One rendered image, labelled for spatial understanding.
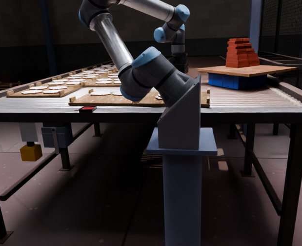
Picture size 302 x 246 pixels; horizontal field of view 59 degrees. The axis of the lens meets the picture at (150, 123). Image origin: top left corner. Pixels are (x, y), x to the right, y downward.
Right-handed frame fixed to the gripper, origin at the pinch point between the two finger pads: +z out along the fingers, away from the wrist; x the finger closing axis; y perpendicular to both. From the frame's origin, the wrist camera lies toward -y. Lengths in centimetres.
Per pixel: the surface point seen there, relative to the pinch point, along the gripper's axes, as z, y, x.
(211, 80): 4, 11, 54
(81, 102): 6, -48, -27
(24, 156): 34, -76, -51
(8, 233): 99, -109, -50
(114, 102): 5.9, -28.8, -22.2
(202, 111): 8.0, 21.4, -19.4
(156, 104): 6.2, -4.7, -18.1
